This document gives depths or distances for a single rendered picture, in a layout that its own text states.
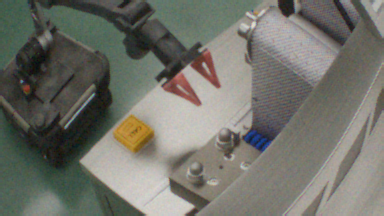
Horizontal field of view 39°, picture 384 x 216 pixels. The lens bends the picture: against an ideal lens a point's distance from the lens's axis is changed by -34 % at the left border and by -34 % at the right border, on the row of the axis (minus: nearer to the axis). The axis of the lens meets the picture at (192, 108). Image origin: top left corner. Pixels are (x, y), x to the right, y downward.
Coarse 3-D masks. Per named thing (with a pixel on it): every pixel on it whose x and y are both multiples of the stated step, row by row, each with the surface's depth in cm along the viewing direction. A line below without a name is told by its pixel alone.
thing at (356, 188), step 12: (372, 144) 99; (372, 156) 97; (360, 168) 96; (372, 168) 95; (348, 180) 95; (360, 180) 94; (372, 180) 94; (348, 192) 93; (360, 192) 92; (372, 192) 92; (336, 204) 92; (348, 204) 91; (360, 204) 91; (372, 204) 90
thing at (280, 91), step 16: (256, 48) 138; (256, 64) 142; (272, 64) 138; (256, 80) 145; (272, 80) 141; (288, 80) 137; (304, 80) 133; (256, 96) 149; (272, 96) 145; (288, 96) 140; (304, 96) 136; (256, 112) 152; (272, 112) 148; (288, 112) 143
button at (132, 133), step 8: (128, 120) 172; (136, 120) 172; (120, 128) 170; (128, 128) 170; (136, 128) 170; (144, 128) 170; (120, 136) 169; (128, 136) 169; (136, 136) 169; (144, 136) 169; (152, 136) 171; (128, 144) 168; (136, 144) 167; (144, 144) 170; (136, 152) 168
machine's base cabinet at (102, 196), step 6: (96, 186) 169; (96, 192) 172; (102, 192) 168; (102, 198) 172; (108, 198) 169; (114, 198) 164; (102, 204) 176; (108, 204) 172; (114, 204) 169; (120, 204) 164; (102, 210) 180; (108, 210) 176; (114, 210) 172; (120, 210) 169; (126, 210) 165
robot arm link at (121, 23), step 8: (152, 8) 159; (120, 16) 156; (120, 24) 156; (128, 24) 155; (136, 24) 156; (120, 32) 158; (128, 32) 157; (128, 40) 164; (136, 40) 162; (128, 48) 165; (136, 48) 162; (144, 48) 162; (128, 56) 166; (136, 56) 165; (144, 56) 166
